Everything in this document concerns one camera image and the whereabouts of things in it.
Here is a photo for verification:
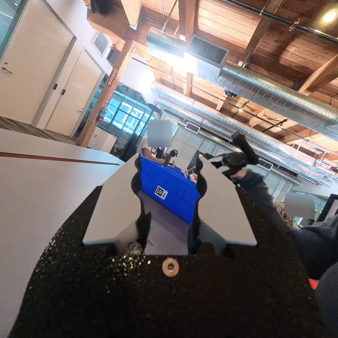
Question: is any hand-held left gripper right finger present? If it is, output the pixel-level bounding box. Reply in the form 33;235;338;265
187;154;258;256

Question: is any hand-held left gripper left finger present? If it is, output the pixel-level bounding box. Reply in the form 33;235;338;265
82;154;152;256

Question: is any blue bin with tag sticker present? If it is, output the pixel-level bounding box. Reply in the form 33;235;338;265
140;155;201;224

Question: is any black office chair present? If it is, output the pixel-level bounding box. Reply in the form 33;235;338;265
120;133;139;163

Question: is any white door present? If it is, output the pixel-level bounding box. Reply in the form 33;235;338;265
43;46;106;138
0;0;77;127

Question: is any black ceiling pipe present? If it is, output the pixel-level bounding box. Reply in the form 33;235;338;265
222;0;338;44

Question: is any round ceiling light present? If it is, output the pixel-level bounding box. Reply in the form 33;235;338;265
321;9;338;24

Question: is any large silver air duct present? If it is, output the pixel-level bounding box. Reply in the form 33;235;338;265
146;26;338;140

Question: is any wooden post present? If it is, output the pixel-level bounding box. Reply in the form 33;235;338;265
77;40;138;148

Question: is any black wall speaker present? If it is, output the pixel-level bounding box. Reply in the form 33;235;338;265
106;48;121;68

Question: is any wall vent grille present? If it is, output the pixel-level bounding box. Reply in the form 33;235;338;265
90;30;111;57

